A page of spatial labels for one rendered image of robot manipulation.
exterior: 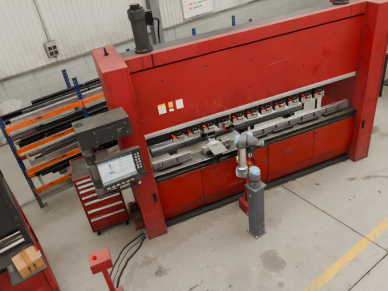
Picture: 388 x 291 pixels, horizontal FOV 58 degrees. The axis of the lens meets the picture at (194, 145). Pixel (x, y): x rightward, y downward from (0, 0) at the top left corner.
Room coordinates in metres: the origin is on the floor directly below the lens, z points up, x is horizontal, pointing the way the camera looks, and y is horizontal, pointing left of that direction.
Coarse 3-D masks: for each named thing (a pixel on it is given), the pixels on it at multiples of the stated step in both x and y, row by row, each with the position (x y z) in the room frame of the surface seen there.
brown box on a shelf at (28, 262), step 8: (32, 248) 2.28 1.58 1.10; (16, 256) 2.21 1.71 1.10; (24, 256) 2.19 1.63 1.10; (32, 256) 2.18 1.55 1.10; (40, 256) 2.26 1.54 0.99; (16, 264) 2.12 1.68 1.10; (24, 264) 2.10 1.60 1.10; (32, 264) 2.11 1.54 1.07; (40, 264) 2.14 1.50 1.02; (8, 272) 2.14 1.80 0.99; (16, 272) 2.13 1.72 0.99; (24, 272) 2.06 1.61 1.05; (32, 272) 2.09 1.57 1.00; (16, 280) 2.04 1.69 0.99; (24, 280) 2.03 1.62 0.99
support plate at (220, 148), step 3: (219, 141) 3.71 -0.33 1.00; (207, 144) 3.69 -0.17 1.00; (210, 144) 3.68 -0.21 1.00; (219, 144) 3.65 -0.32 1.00; (222, 144) 3.64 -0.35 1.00; (210, 147) 3.62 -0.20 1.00; (213, 147) 3.61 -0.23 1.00; (216, 147) 3.60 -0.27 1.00; (219, 147) 3.59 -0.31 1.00; (222, 147) 3.58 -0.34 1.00; (213, 150) 3.54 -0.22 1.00; (216, 150) 3.53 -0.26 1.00; (219, 150) 3.52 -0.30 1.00; (222, 150) 3.51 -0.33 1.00; (225, 150) 3.51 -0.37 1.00; (213, 153) 3.48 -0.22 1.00; (216, 153) 3.47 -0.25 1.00; (219, 153) 3.47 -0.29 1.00
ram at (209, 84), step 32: (288, 32) 4.06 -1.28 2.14; (320, 32) 4.14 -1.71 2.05; (352, 32) 4.28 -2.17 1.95; (192, 64) 3.66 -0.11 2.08; (224, 64) 3.77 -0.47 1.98; (256, 64) 3.89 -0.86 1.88; (288, 64) 4.01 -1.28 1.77; (320, 64) 4.15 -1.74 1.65; (352, 64) 4.30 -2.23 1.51; (160, 96) 3.54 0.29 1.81; (192, 96) 3.65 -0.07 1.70; (224, 96) 3.76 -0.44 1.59; (256, 96) 3.89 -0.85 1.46; (160, 128) 3.52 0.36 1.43
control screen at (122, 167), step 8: (112, 160) 2.81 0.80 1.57; (120, 160) 2.83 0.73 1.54; (128, 160) 2.86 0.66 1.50; (104, 168) 2.77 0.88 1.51; (112, 168) 2.80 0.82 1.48; (120, 168) 2.83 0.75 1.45; (128, 168) 2.85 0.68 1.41; (104, 176) 2.76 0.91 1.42; (112, 176) 2.79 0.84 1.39; (120, 176) 2.82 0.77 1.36; (104, 184) 2.75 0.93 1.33
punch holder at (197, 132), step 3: (189, 126) 3.62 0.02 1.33; (192, 126) 3.63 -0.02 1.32; (195, 126) 3.64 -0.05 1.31; (198, 126) 3.65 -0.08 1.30; (186, 129) 3.66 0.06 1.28; (189, 129) 3.62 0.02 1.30; (192, 129) 3.63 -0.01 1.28; (195, 129) 3.64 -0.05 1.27; (198, 129) 3.65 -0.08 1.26; (189, 132) 3.62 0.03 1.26; (195, 132) 3.64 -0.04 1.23; (198, 132) 3.66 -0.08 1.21; (189, 135) 3.61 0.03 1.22; (192, 135) 3.62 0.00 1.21; (195, 135) 3.64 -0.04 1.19; (198, 135) 3.65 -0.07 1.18
